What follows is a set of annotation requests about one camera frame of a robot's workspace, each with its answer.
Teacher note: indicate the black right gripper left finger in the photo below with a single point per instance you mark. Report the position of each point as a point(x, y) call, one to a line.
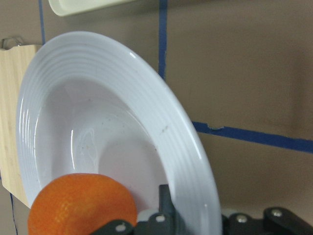
point(167, 221)

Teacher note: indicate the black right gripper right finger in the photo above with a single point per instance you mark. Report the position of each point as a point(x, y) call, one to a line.
point(275, 221)

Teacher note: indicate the orange fruit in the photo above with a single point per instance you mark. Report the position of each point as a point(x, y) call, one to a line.
point(79, 204)

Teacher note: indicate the white ribbed plate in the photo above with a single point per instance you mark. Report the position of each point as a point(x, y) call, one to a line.
point(89, 104)

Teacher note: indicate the cream bear tray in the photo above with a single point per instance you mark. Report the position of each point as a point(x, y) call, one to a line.
point(64, 8)

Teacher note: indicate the bamboo cutting board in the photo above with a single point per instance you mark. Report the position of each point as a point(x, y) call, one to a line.
point(13, 65)

